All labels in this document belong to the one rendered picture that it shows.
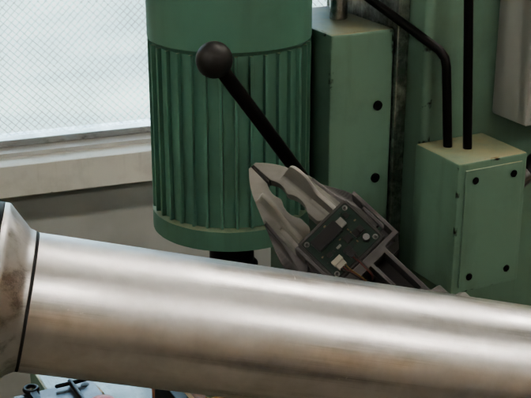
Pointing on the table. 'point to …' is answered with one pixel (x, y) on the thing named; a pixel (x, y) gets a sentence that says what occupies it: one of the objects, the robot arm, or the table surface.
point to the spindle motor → (224, 115)
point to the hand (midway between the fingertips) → (262, 178)
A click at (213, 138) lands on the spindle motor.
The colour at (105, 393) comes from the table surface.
